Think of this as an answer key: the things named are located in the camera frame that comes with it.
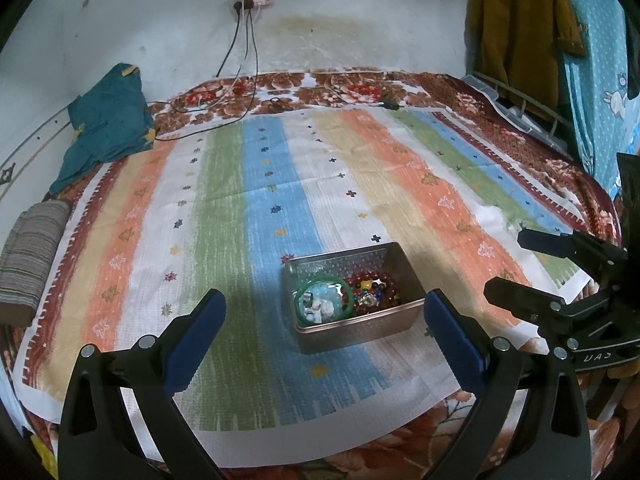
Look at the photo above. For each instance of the white power strip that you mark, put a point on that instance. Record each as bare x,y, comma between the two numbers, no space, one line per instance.
252,0

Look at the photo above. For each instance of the striped woven mat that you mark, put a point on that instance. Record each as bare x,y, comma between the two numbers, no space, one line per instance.
225,220

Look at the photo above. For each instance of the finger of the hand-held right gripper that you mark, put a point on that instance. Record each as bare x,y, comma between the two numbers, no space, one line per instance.
555,242
520,297

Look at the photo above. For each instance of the silver tin box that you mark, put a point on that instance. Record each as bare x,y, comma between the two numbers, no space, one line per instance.
360,322

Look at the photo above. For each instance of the black charger plug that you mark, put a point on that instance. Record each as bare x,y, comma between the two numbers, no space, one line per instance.
391,105

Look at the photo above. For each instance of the green jade bangle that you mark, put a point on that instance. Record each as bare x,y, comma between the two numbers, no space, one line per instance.
298,305

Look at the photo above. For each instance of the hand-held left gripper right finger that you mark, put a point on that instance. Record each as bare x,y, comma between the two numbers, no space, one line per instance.
452,342

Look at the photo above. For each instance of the blue printed curtain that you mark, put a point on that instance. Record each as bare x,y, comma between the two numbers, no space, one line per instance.
600,60

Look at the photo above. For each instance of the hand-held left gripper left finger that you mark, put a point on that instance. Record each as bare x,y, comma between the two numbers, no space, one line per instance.
197,345

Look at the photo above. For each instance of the mustard hanging garment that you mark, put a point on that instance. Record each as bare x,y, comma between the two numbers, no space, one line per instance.
520,30

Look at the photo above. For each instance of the striped grey pillow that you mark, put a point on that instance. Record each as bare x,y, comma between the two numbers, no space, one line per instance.
32,255

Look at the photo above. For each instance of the teal cloth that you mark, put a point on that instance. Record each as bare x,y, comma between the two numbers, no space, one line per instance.
105,120

